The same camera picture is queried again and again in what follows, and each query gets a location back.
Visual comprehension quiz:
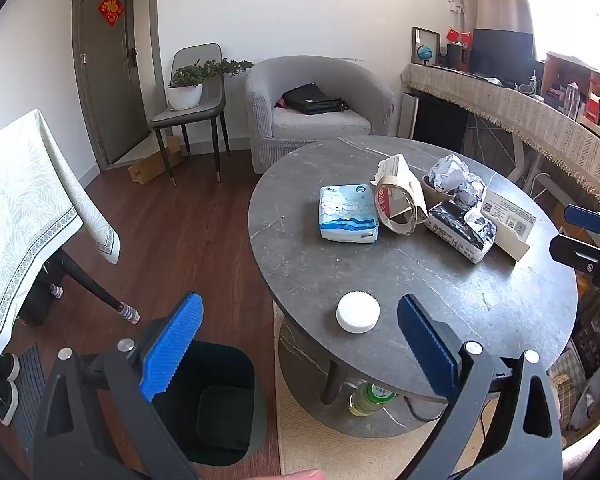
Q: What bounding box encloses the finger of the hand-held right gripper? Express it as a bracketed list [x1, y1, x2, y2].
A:
[550, 234, 600, 273]
[564, 204, 600, 236]

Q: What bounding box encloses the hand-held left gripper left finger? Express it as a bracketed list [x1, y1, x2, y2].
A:
[32, 291, 206, 480]

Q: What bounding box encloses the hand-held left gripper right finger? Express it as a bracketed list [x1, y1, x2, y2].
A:
[396, 294, 566, 480]

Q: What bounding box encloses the black trash bin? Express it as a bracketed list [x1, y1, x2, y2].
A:
[172, 341, 268, 466]

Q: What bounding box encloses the white plastic jar lid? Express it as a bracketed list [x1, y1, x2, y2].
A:
[336, 291, 381, 334]

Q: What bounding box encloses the black white plastic packet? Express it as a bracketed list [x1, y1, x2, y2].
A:
[425, 200, 498, 264]

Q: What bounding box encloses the brown cardboard tape roll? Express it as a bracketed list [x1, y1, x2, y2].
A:
[374, 175, 429, 236]

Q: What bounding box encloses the white paper ball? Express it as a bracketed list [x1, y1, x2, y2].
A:
[427, 155, 487, 209]

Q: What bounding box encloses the blue white tissue pack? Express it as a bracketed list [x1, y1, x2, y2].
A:
[319, 184, 380, 244]

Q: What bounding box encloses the white carton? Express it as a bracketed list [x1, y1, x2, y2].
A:
[371, 154, 417, 187]

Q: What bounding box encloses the person's left hand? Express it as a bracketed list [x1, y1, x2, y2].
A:
[257, 468, 326, 480]

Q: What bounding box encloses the green plastic bottle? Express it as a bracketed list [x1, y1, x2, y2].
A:
[349, 382, 398, 417]

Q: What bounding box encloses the black table leg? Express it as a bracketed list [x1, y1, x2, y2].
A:
[55, 247, 142, 325]

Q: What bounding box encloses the beige fringed desk cloth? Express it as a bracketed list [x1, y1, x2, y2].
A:
[401, 62, 600, 201]

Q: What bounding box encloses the round grey marble table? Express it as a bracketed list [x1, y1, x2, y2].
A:
[248, 135, 579, 433]

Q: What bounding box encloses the wooden desk shelf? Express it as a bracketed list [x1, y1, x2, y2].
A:
[540, 51, 600, 128]

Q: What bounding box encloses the beige rug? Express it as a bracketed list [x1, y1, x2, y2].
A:
[272, 305, 501, 480]

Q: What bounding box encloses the grey door mat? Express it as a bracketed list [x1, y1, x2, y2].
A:
[12, 342, 48, 453]

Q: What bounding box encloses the black shoe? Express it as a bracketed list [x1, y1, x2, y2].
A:
[0, 352, 21, 383]
[0, 380, 20, 427]

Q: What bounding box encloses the black monitor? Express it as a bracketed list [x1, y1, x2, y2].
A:
[472, 28, 536, 81]

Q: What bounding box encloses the cardboard box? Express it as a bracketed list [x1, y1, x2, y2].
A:
[127, 135, 183, 183]

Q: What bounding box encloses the brown wooden box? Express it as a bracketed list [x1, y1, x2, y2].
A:
[447, 44, 473, 71]

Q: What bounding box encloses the pale patterned tablecloth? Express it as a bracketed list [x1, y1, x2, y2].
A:
[0, 109, 122, 428]

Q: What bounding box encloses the grey dining chair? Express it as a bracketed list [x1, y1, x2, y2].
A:
[151, 43, 231, 187]

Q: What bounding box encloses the framed picture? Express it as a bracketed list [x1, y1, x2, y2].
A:
[411, 26, 442, 67]

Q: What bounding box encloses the potted plant in white pot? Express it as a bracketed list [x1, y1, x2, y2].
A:
[167, 58, 255, 111]

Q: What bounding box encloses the grey door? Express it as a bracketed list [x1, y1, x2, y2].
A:
[72, 0, 161, 171]

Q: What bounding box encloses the black handbag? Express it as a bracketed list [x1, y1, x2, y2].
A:
[281, 81, 350, 116]

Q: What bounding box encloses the grey armchair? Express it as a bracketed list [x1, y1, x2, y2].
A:
[245, 56, 396, 176]

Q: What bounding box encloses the red diamond door decoration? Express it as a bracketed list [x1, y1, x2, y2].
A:
[97, 0, 126, 27]

